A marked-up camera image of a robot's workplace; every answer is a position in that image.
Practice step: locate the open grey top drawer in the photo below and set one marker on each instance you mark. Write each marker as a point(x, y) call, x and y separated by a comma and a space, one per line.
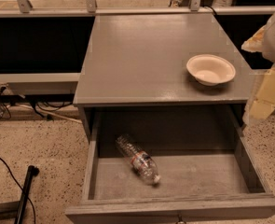
point(207, 170)

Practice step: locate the cream paper bowl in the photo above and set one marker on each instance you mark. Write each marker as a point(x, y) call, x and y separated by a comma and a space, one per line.
point(210, 70)

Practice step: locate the metal drawer handle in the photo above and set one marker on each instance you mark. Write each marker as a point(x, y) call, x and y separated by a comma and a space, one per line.
point(180, 220)

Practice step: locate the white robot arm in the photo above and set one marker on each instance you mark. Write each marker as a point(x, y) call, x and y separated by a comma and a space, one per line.
point(263, 41)

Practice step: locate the black stand leg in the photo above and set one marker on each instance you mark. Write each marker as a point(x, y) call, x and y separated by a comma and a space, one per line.
point(16, 209)

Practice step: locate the metal railing frame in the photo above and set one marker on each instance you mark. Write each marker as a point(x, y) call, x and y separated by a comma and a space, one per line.
point(61, 83)

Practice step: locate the clear plastic water bottle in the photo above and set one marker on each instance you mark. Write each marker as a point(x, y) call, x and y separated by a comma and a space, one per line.
point(139, 159)

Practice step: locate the grey wooden cabinet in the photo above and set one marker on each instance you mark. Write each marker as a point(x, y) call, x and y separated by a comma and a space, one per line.
point(141, 60)

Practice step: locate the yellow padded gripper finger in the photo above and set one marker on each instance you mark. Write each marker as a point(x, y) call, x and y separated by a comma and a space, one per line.
point(261, 103)

